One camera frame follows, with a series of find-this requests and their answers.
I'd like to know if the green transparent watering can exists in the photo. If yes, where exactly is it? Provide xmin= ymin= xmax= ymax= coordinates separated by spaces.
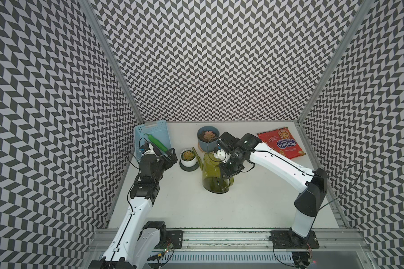
xmin=192 ymin=148 xmax=234 ymax=194

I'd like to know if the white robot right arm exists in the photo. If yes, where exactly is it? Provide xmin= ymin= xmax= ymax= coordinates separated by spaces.
xmin=214 ymin=132 xmax=328 ymax=248

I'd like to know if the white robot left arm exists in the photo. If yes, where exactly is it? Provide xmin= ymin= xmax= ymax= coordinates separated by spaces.
xmin=88 ymin=148 xmax=178 ymax=269

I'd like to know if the white pot yellow-green succulent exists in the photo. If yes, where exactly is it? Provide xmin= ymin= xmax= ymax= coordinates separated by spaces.
xmin=180 ymin=149 xmax=198 ymax=168

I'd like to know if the blue-grey plant pot pink succulent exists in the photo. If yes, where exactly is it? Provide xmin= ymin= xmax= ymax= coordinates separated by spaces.
xmin=197 ymin=126 xmax=220 ymax=152

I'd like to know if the dark round saucer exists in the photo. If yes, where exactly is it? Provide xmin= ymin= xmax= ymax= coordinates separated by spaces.
xmin=179 ymin=156 xmax=200 ymax=172

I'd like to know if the green toy cucumber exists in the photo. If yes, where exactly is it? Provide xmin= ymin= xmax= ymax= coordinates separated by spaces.
xmin=145 ymin=133 xmax=168 ymax=152

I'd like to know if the light blue plastic basket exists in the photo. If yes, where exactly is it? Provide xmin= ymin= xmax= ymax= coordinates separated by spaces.
xmin=134 ymin=120 xmax=173 ymax=161

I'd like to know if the cork coaster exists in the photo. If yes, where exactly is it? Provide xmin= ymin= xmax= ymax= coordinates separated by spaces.
xmin=198 ymin=141 xmax=209 ymax=154

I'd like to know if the red candy bag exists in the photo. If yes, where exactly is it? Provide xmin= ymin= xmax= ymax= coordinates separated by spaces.
xmin=257 ymin=127 xmax=306 ymax=159

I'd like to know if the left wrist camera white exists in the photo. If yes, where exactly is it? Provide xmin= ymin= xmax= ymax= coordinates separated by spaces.
xmin=139 ymin=142 xmax=158 ymax=156

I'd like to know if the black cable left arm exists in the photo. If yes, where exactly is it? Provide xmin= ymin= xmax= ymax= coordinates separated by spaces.
xmin=125 ymin=136 xmax=149 ymax=202

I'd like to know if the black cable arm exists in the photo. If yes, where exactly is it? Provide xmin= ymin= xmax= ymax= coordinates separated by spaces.
xmin=125 ymin=136 xmax=149 ymax=202
xmin=318 ymin=164 xmax=364 ymax=213

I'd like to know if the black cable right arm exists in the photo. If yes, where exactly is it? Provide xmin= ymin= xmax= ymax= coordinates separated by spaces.
xmin=318 ymin=164 xmax=364 ymax=213

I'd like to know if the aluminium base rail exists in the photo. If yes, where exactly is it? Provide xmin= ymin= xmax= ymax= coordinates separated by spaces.
xmin=87 ymin=228 xmax=371 ymax=269

